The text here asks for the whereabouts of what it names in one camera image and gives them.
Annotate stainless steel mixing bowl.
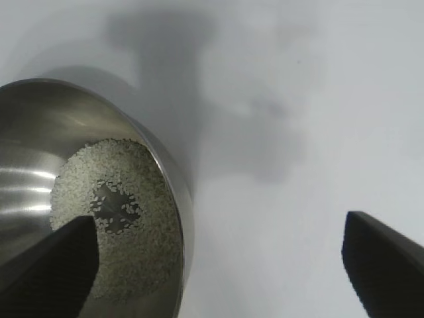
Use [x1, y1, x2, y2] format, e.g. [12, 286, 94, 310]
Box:
[0, 78, 195, 318]

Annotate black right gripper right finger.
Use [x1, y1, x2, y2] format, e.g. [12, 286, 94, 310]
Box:
[341, 211, 424, 318]

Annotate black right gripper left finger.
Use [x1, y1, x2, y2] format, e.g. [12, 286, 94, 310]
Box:
[0, 215, 100, 318]

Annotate white rice grains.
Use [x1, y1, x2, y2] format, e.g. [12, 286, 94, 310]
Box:
[49, 138, 184, 301]

